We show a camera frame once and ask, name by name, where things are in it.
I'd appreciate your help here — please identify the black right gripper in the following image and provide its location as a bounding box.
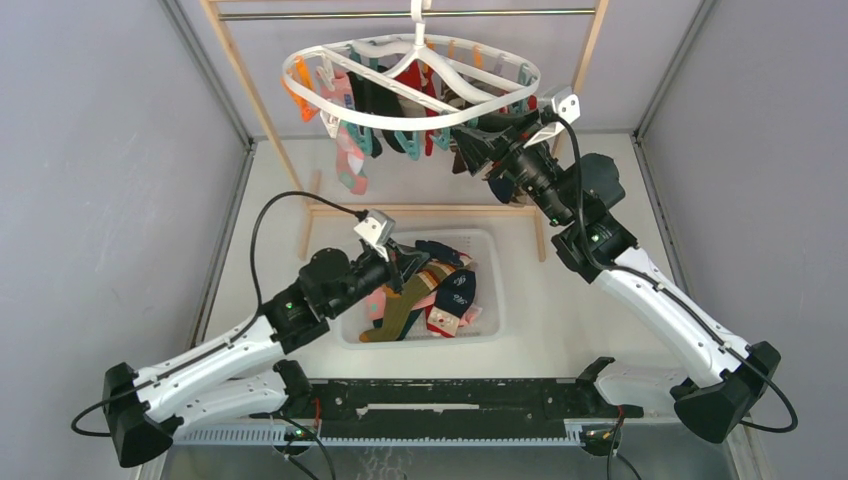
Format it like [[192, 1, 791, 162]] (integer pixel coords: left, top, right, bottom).
[[449, 107, 574, 227]]

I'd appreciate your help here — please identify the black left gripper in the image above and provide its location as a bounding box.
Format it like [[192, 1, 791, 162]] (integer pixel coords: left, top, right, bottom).
[[326, 238, 428, 318]]

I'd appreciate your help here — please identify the olive sock orange heel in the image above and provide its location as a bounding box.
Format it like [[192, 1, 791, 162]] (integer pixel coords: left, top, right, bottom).
[[359, 261, 470, 343]]

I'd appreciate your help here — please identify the navy sock white lettering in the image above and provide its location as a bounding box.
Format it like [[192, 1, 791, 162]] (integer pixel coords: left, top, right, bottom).
[[426, 269, 476, 338]]

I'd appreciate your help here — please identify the navy sock striped cuff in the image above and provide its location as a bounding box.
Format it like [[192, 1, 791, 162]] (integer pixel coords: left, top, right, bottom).
[[415, 240, 473, 268]]

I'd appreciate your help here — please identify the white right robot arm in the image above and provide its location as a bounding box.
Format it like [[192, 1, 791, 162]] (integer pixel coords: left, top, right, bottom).
[[452, 126, 781, 444]]

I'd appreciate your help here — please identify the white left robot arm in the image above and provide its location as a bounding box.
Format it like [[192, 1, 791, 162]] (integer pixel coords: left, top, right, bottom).
[[102, 243, 431, 468]]

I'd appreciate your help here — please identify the white round clip hanger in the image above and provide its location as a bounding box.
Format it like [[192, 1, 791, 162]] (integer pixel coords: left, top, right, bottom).
[[281, 1, 540, 132]]

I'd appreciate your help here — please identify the white plastic basket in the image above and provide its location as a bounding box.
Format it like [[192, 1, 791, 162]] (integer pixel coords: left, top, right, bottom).
[[331, 229, 507, 349]]

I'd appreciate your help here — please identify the metal hanging rod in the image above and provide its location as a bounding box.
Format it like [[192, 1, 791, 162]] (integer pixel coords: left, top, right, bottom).
[[217, 8, 597, 22]]

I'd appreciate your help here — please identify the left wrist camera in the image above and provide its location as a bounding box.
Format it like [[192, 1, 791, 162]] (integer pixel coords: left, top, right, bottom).
[[354, 209, 396, 262]]

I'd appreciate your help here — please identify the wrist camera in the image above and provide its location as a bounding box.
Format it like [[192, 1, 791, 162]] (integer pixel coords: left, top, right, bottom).
[[525, 86, 581, 147], [354, 209, 396, 262]]

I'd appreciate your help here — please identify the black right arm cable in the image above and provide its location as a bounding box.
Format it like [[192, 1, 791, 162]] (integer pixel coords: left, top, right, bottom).
[[543, 109, 800, 435]]

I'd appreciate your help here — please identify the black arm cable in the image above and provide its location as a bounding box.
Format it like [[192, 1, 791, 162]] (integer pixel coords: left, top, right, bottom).
[[70, 191, 367, 439], [543, 109, 800, 435]]

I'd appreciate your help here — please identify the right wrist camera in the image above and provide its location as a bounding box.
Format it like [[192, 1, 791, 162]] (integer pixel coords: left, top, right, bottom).
[[525, 86, 581, 147]]

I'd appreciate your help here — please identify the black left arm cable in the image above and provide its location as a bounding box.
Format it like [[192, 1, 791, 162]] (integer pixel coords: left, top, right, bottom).
[[70, 191, 367, 439]]

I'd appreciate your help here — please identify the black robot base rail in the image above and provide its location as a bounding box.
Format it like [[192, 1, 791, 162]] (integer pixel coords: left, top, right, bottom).
[[274, 374, 643, 444]]

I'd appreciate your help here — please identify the wooden hanging rack frame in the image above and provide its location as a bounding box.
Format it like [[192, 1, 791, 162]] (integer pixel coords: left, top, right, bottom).
[[200, 1, 609, 262]]

